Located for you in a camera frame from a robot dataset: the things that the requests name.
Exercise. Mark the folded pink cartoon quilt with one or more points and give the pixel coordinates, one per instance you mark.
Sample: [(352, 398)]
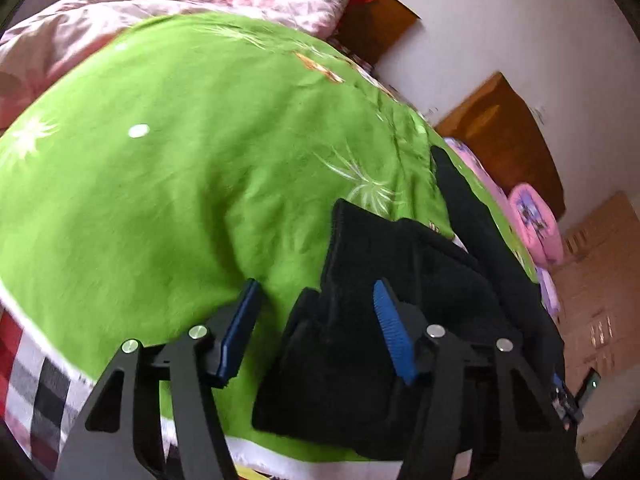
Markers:
[(537, 225)]

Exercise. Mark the light wooden wardrobe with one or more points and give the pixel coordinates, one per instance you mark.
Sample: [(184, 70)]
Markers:
[(600, 285)]

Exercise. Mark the black pants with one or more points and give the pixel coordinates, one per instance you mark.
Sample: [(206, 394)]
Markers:
[(345, 365)]

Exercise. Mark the large wooden headboard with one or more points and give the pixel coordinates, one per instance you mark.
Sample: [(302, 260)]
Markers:
[(505, 140)]

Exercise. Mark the red plaid bed sheet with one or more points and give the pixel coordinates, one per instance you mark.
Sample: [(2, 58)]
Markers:
[(30, 385)]

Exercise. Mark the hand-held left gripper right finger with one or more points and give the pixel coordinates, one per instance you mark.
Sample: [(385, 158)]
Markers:
[(396, 342)]

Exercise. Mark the pink floral bed sheet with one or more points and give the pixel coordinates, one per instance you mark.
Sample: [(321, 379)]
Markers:
[(479, 170)]

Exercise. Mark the small wooden headboard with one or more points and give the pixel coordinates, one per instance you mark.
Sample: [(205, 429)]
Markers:
[(380, 30)]

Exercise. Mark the green cartoon print bed sheet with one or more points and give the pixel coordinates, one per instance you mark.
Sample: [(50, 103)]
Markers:
[(175, 185)]

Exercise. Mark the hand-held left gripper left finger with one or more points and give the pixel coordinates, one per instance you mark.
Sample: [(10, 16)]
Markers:
[(239, 331)]

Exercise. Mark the pink floral quilt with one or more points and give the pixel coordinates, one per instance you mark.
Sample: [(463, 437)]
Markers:
[(100, 15)]

